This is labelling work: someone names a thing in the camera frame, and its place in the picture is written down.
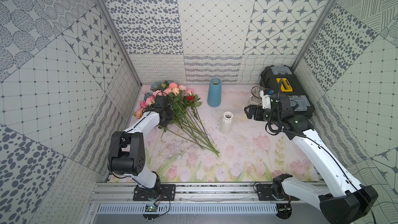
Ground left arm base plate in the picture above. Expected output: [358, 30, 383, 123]
[133, 184, 176, 201]

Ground white ribbed vase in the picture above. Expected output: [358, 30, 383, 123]
[219, 112, 233, 134]

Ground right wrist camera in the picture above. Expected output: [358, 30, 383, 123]
[260, 88, 274, 110]

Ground aluminium rail frame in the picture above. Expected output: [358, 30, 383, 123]
[88, 181, 344, 205]

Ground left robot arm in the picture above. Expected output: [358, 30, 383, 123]
[107, 92, 174, 200]

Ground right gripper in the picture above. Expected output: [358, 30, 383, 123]
[245, 105, 280, 127]

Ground clear glass vase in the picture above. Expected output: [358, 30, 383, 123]
[249, 86, 265, 105]

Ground blue cylindrical vase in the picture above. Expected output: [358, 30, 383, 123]
[207, 78, 222, 107]

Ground black toolbox yellow latch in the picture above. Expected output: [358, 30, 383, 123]
[260, 65, 315, 119]

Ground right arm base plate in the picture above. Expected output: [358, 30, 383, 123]
[253, 182, 299, 201]

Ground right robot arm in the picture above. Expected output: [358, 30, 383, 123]
[244, 93, 378, 224]

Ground bunch of artificial flowers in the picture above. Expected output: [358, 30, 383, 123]
[133, 80, 220, 156]

